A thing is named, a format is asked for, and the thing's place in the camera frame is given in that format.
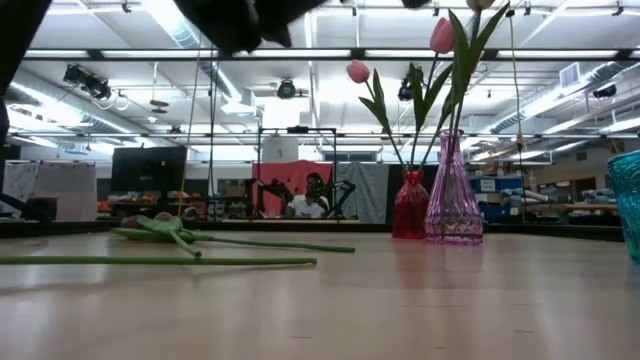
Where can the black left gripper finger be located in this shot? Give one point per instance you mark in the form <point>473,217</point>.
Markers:
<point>280,20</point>
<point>220,25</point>

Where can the pink artificial tulip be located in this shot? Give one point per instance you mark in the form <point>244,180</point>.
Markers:
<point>443,35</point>
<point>358,71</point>

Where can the teal glass vase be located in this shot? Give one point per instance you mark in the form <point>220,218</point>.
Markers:
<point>627,210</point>

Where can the black background robot arm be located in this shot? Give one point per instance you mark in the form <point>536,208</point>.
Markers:
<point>342,192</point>
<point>270,189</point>

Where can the red glass vase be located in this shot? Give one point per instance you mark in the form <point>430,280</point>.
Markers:
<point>410,215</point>

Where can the purple glass vase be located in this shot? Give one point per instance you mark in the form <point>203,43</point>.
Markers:
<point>452,215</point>

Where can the black ceiling disc fixture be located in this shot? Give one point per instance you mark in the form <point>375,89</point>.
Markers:
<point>159,103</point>

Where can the black overhead spotlight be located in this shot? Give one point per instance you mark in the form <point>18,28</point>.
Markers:
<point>95,89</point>

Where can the red hanging cloth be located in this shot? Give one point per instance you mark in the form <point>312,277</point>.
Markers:
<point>280,172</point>

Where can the black computer monitor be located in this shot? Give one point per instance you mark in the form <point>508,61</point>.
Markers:
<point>148,170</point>

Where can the person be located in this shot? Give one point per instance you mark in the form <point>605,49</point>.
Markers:
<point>307,206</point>

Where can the grey hanging cloth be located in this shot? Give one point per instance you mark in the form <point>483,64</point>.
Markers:
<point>365,192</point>

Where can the pale pink partition panel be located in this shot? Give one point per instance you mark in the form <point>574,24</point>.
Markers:
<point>67,185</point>

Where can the white hanging cloth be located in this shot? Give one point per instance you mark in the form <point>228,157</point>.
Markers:
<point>20,180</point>

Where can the black box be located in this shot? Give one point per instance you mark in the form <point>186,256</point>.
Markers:
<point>41,210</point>

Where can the blue storage bin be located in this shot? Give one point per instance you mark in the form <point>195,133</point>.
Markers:
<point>505,184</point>

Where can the white air vent grille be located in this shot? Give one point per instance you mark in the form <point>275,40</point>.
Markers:
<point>570,75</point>

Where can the blue grey cloth roll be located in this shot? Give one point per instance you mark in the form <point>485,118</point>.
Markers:
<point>597,195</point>
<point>525,195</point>

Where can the wooden background table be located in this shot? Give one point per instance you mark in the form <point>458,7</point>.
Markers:
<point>575,206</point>

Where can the black metal frame stand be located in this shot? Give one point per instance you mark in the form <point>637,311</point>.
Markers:
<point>298,129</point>

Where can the black overhead camera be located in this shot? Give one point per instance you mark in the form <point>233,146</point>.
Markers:
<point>405,91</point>

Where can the black ceiling camera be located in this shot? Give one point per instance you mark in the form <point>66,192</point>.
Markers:
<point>605,91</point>

